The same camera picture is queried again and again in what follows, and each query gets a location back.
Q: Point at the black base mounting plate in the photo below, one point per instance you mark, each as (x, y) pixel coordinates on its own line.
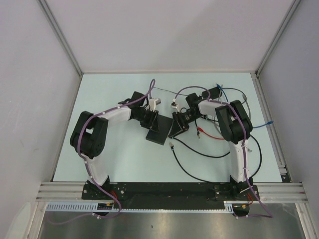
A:
(176, 196)

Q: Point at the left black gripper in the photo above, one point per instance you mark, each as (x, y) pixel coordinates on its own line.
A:
(153, 116)

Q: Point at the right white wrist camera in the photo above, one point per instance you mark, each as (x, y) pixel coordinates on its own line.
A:
(175, 105)

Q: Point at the black ethernet cable teal boot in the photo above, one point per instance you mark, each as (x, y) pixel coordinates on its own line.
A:
(210, 152)

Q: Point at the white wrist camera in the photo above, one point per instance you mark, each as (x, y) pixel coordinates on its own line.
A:
(175, 105)
(153, 102)

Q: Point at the white slotted cable duct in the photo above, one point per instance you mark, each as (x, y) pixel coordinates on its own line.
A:
(97, 208)

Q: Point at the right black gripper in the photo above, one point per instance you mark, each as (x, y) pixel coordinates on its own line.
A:
(179, 125)

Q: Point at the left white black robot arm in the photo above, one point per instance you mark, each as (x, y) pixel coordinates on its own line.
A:
(89, 135)

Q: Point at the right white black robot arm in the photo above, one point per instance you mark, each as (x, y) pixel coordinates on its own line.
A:
(235, 127)

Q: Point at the aluminium frame rail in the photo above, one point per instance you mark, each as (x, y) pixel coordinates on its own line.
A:
(60, 191)

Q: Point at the black network switch box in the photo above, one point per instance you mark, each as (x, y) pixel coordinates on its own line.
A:
(160, 136)

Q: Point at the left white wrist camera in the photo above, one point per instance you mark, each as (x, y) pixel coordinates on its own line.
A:
(153, 102)

